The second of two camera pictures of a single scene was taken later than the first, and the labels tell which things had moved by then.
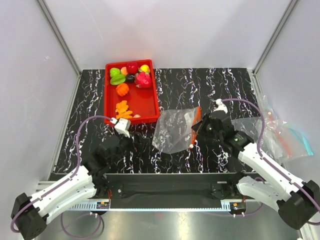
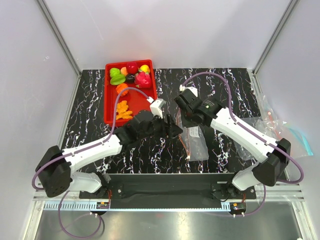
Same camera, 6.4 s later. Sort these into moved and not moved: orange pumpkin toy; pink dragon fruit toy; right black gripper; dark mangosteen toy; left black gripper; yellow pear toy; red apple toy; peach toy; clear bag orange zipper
Moved: left black gripper; clear bag orange zipper; right black gripper
Not moved: red apple toy; dark mangosteen toy; pink dragon fruit toy; yellow pear toy; peach toy; orange pumpkin toy
